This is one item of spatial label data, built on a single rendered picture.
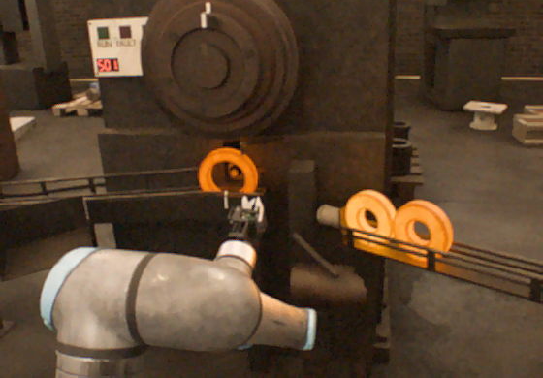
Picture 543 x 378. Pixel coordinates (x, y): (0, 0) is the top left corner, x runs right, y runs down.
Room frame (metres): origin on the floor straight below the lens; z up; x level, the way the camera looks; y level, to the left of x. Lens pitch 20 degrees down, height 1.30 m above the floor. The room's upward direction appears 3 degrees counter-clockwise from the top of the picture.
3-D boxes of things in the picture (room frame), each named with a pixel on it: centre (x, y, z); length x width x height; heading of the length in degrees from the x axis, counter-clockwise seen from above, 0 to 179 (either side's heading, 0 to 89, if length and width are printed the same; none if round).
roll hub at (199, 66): (1.33, 0.14, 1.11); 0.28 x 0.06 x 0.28; 77
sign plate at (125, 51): (1.60, 0.42, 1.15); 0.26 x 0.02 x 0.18; 77
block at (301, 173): (1.39, -0.12, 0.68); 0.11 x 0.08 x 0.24; 167
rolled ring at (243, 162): (1.42, 0.11, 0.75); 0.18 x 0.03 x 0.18; 78
